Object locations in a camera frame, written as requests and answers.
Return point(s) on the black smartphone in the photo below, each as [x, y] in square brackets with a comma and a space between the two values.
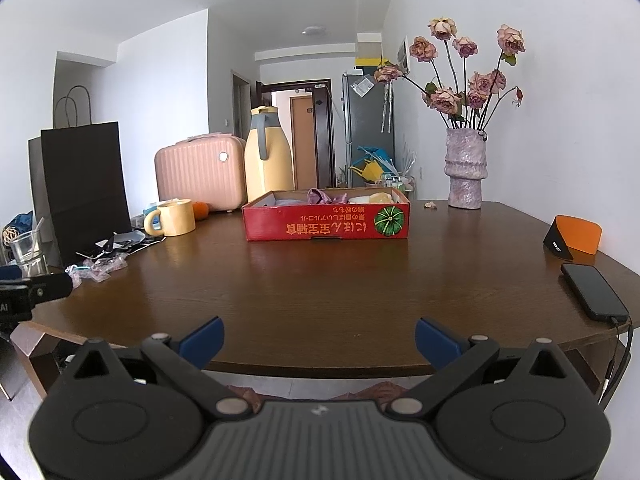
[592, 290]

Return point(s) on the white yellow plush toy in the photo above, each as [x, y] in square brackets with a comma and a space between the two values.
[381, 197]

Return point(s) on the blue white tissue pack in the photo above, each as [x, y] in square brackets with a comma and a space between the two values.
[147, 210]

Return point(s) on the yellow mug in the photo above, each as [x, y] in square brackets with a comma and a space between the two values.
[176, 217]

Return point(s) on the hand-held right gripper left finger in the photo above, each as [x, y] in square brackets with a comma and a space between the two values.
[202, 342]

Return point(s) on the round ceiling light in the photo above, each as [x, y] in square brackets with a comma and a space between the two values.
[313, 31]

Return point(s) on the yellow blue plastic toy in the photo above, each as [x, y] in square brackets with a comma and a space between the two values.
[372, 167]

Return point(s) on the dark wooden door frame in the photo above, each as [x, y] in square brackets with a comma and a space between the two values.
[325, 140]

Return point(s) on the pink satin cloth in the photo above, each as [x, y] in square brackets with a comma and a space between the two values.
[327, 196]

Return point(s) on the cluttered clear storage rack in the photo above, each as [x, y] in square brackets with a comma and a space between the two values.
[402, 180]

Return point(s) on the clear plastic cup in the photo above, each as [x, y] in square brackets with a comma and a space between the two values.
[27, 255]

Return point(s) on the brown wooden door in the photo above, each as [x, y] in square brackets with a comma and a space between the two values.
[303, 145]

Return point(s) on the yellow thermos jug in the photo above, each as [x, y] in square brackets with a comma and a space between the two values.
[270, 170]

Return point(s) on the pink suitcase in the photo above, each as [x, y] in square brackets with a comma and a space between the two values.
[195, 175]

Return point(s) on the black paper bag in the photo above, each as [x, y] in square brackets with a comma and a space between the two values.
[80, 185]

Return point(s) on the orange black stand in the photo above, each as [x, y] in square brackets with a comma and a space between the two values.
[579, 235]

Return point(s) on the orange fruit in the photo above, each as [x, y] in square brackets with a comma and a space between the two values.
[201, 211]

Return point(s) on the black white printed pouch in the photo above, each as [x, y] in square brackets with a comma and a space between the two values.
[130, 241]

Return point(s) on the red cardboard box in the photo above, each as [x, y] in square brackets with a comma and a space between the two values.
[325, 225]

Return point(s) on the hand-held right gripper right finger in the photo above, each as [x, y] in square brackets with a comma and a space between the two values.
[439, 342]

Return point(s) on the clear candy wrappers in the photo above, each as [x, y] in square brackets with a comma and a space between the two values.
[97, 270]

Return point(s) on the grey refrigerator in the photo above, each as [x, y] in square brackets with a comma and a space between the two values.
[367, 120]

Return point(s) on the blue bag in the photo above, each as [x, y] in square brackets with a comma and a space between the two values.
[17, 222]

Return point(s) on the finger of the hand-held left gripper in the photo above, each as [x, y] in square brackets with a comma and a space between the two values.
[52, 285]
[10, 273]

